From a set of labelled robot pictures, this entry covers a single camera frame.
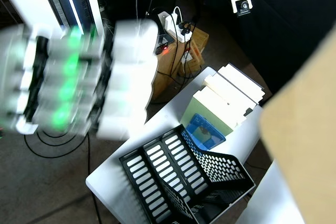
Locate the black three-slot file rack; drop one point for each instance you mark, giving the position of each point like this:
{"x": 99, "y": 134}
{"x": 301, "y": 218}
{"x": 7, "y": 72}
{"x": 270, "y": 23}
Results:
{"x": 215, "y": 205}

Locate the black cloth backdrop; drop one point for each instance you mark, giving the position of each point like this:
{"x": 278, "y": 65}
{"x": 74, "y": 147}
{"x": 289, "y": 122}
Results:
{"x": 288, "y": 37}

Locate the cream book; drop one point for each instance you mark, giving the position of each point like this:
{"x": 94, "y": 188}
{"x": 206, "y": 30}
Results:
{"x": 244, "y": 79}

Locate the white charger plug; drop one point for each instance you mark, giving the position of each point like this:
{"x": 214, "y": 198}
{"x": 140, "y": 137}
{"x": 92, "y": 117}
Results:
{"x": 177, "y": 15}

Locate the blue transparent bookend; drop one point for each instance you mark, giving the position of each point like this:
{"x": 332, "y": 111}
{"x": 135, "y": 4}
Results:
{"x": 204, "y": 134}

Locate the wooden crate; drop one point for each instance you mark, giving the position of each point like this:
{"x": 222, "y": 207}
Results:
{"x": 168, "y": 77}

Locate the white smooth panel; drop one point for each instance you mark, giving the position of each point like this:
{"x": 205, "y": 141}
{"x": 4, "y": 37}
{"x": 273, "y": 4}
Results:
{"x": 273, "y": 203}

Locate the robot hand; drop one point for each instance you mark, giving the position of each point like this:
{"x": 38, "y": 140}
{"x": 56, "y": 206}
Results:
{"x": 131, "y": 77}

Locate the tan board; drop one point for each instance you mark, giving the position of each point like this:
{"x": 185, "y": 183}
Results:
{"x": 309, "y": 129}

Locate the black device red light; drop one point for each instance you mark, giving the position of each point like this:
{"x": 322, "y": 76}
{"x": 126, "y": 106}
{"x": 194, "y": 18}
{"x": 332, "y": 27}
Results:
{"x": 164, "y": 44}

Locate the white power strip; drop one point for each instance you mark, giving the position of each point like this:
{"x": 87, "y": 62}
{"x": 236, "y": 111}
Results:
{"x": 172, "y": 28}

